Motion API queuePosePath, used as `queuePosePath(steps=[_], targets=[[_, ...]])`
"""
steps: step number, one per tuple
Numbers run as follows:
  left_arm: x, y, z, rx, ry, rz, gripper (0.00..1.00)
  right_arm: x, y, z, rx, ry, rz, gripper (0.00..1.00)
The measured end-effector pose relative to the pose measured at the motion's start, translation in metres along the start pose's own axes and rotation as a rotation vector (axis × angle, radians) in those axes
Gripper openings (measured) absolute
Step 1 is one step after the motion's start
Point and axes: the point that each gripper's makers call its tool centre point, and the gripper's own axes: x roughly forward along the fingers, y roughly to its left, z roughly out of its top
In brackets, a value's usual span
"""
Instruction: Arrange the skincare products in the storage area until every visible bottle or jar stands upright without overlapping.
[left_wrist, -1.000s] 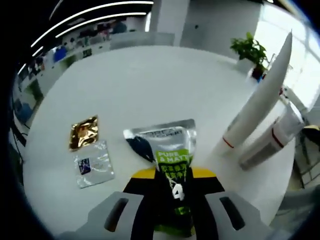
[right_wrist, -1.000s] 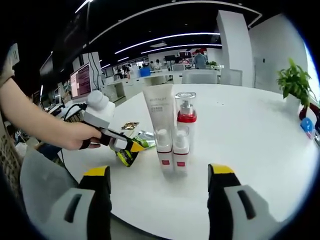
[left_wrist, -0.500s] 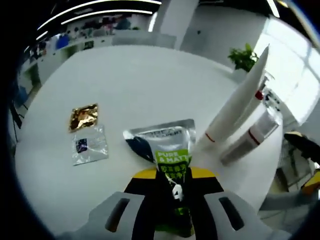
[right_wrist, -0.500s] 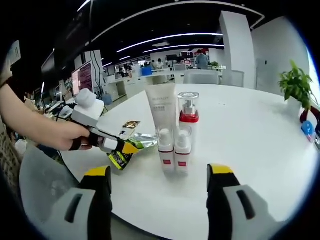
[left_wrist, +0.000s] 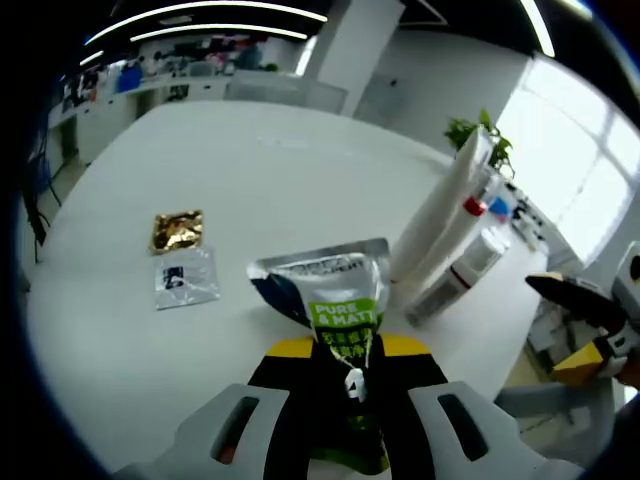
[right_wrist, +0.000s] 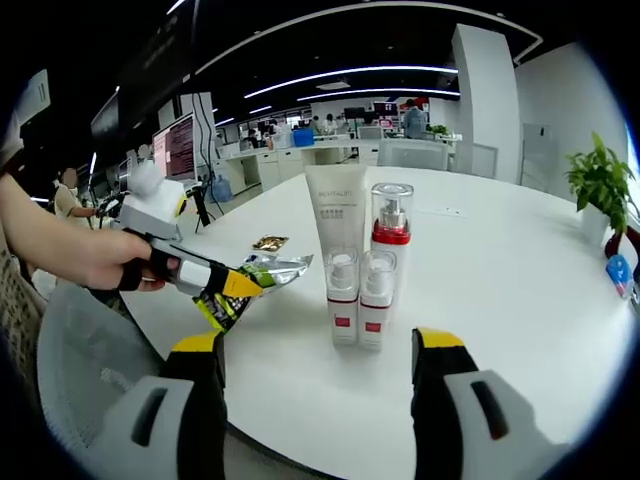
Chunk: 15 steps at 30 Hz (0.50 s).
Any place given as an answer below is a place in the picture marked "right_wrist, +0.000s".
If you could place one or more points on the gold skincare sachet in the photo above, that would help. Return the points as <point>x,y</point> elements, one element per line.
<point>270,242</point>

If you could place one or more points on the green black skincare sachet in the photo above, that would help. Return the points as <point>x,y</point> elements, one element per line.
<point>282,272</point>

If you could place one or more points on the open laptop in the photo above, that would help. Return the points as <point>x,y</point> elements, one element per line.
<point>175,147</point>

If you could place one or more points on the potted green plant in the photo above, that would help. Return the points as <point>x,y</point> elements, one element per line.
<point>600,180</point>

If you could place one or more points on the person's beige printed shirt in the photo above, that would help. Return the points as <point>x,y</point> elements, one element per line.
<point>20,310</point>

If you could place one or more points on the blue tissue pack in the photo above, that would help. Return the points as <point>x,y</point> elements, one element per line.
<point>620,275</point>

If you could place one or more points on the large black hanging display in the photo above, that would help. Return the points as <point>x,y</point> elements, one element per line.
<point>160,55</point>

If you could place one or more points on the long ceiling light strip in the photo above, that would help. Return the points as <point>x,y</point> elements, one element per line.
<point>350,75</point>
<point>380,92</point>

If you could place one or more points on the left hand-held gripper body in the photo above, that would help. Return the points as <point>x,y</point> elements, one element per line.
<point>150,210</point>

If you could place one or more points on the ceiling air conditioner unit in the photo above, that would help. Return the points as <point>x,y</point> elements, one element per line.
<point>36,95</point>

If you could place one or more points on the tall red-collared skincare pump bottle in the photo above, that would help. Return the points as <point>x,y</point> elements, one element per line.
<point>392,240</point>

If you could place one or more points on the blue water jug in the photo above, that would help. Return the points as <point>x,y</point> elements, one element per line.
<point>221,189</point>

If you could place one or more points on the white cabinet row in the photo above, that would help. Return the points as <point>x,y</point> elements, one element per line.
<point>280,167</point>

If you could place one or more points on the grey mesh office chair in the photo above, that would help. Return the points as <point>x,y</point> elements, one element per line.
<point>85,350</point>

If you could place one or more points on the blue storage bin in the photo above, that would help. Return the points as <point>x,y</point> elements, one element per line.
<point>303,138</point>

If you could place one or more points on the small white skincare pump bottle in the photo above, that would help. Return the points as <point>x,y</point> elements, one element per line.
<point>344,310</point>
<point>377,315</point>

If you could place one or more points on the dark red vase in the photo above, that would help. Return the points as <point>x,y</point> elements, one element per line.
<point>616,245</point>

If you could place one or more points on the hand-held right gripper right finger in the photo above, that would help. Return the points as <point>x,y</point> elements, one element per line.
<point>480,430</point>

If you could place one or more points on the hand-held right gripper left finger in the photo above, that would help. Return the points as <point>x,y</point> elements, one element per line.
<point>145,430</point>

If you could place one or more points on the white mesh chair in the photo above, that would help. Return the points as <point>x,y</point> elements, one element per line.
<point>475,160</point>
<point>412,155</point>

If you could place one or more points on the white skincare tube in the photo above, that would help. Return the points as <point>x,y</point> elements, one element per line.
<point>337,215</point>

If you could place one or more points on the person's left hand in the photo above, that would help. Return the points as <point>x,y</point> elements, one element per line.
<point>115,260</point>

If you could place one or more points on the tripod laptop stand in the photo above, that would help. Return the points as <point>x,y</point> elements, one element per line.
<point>200,200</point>

